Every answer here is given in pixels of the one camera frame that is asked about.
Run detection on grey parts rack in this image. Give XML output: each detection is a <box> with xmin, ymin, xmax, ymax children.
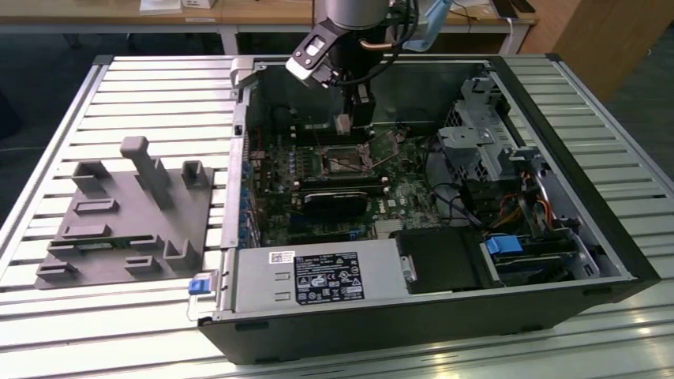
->
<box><xmin>32</xmin><ymin>135</ymin><xmax>218</xmax><ymax>291</ymax></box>

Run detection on black graphics card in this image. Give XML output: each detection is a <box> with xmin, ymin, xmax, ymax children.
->
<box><xmin>302</xmin><ymin>190</ymin><xmax>371</xmax><ymax>218</ymax></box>

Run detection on flat black device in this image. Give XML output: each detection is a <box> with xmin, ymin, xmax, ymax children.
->
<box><xmin>488</xmin><ymin>0</ymin><xmax>534</xmax><ymax>20</ymax></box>

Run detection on blue disk carrier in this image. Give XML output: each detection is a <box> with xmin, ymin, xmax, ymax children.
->
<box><xmin>482</xmin><ymin>235</ymin><xmax>523</xmax><ymax>258</ymax></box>

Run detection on perforated metal drive cage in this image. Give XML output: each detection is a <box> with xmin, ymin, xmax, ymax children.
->
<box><xmin>435</xmin><ymin>77</ymin><xmax>543</xmax><ymax>183</ymax></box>

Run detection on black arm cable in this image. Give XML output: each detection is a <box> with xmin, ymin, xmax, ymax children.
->
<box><xmin>331</xmin><ymin>0</ymin><xmax>422</xmax><ymax>88</ymax></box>

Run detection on green motherboard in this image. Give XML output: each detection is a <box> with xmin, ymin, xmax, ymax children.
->
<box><xmin>244</xmin><ymin>126</ymin><xmax>448</xmax><ymax>248</ymax></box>

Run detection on black disk drive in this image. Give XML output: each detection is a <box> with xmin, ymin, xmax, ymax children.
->
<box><xmin>491</xmin><ymin>252</ymin><xmax>577</xmax><ymax>287</ymax></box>

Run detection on large white box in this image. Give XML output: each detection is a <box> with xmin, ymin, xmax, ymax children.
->
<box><xmin>137</xmin><ymin>0</ymin><xmax>184</xmax><ymax>16</ymax></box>

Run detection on wooden desk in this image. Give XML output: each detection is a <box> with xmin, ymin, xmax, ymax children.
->
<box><xmin>0</xmin><ymin>0</ymin><xmax>539</xmax><ymax>56</ymax></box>

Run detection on CPU socket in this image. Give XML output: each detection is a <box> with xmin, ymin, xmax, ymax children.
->
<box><xmin>319</xmin><ymin>144</ymin><xmax>378</xmax><ymax>177</ymax></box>

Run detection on orange yellow wire bundle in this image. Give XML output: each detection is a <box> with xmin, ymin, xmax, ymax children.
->
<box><xmin>491</xmin><ymin>193</ymin><xmax>557</xmax><ymax>232</ymax></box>

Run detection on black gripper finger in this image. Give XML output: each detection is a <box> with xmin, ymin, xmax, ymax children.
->
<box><xmin>352</xmin><ymin>85</ymin><xmax>375</xmax><ymax>131</ymax></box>
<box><xmin>339</xmin><ymin>84</ymin><xmax>355</xmax><ymax>116</ymax></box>

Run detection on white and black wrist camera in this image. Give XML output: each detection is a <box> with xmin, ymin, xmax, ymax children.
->
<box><xmin>286</xmin><ymin>23</ymin><xmax>344</xmax><ymax>88</ymax></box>

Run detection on green RAM stick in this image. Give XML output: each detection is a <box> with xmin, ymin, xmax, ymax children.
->
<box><xmin>76</xmin><ymin>235</ymin><xmax>157</xmax><ymax>252</ymax></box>

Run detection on wooden cabinet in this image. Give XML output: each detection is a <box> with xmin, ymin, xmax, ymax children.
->
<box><xmin>518</xmin><ymin>0</ymin><xmax>674</xmax><ymax>102</ymax></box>

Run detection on black PC case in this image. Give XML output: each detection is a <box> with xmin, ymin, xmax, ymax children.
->
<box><xmin>195</xmin><ymin>53</ymin><xmax>662</xmax><ymax>366</ymax></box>

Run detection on black plastic shroud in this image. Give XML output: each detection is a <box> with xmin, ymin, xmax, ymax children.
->
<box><xmin>392</xmin><ymin>227</ymin><xmax>484</xmax><ymax>296</ymax></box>

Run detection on silver power supply with label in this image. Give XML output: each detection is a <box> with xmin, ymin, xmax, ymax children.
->
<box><xmin>223</xmin><ymin>246</ymin><xmax>416</xmax><ymax>317</ymax></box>

